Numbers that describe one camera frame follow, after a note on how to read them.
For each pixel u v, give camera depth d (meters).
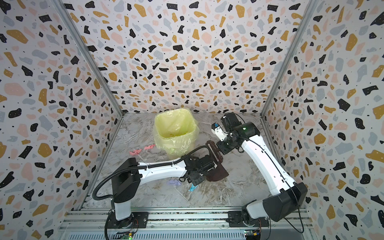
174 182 0.86
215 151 0.83
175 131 1.00
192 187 0.84
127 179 0.50
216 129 0.67
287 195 0.39
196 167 0.60
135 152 0.97
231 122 0.57
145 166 0.49
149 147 1.00
